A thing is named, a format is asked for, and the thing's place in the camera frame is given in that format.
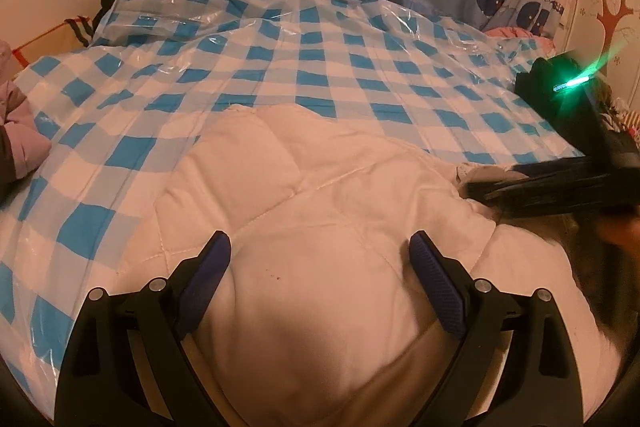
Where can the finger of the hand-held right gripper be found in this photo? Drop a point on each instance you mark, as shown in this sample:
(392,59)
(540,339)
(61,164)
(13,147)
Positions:
(550,197)
(555,167)

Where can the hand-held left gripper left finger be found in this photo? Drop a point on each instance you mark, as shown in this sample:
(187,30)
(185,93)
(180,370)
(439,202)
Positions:
(205,277)

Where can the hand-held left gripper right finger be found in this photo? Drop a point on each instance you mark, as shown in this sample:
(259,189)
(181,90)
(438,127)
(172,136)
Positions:
(440,292)

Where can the white quilted jacket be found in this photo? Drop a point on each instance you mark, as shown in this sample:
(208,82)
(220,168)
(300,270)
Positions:
(320,227)

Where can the pink cloth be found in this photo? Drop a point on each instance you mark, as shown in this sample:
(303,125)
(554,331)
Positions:
(515,38)

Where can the dark brown cloth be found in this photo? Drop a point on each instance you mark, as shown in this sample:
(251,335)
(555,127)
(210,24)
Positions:
(5,167)

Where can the blue checked plastic sheet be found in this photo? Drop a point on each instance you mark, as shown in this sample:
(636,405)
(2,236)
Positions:
(310,67)

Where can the purple garment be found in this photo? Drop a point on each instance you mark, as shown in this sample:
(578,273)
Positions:
(20,127)

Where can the tree wall sticker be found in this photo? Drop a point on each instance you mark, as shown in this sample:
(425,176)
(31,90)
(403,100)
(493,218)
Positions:
(615,12)

